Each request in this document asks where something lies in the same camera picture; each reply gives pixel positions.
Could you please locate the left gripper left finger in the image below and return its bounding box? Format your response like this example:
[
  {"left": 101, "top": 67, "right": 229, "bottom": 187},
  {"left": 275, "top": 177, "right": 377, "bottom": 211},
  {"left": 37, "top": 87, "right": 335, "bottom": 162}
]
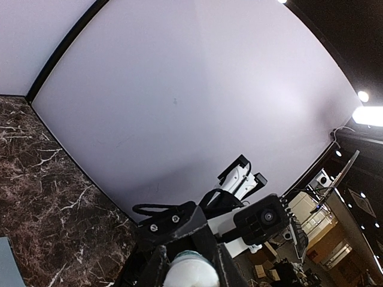
[{"left": 133, "top": 245, "right": 168, "bottom": 287}]

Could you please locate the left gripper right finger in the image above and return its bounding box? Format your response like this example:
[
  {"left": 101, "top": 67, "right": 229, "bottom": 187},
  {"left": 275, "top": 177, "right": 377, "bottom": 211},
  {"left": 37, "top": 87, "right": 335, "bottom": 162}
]
[{"left": 215, "top": 243, "right": 248, "bottom": 287}]

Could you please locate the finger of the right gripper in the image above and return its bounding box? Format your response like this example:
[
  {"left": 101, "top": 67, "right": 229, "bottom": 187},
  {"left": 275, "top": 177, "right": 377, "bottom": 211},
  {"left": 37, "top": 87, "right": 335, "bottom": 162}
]
[{"left": 136, "top": 204, "right": 208, "bottom": 242}]

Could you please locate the green white glue stick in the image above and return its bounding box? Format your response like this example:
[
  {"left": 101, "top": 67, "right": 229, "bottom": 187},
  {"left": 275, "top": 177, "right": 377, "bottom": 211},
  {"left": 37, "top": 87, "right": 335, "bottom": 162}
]
[{"left": 163, "top": 250, "right": 220, "bottom": 287}]

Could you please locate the teal green envelope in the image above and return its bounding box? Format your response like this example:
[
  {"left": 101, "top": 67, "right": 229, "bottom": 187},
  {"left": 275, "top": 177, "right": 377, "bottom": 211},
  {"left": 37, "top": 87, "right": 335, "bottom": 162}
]
[{"left": 1, "top": 237, "right": 25, "bottom": 287}]

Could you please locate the left black frame post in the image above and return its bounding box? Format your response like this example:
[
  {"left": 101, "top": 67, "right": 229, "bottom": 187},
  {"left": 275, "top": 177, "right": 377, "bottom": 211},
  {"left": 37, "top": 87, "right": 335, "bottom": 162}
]
[{"left": 25, "top": 0, "right": 109, "bottom": 105}]

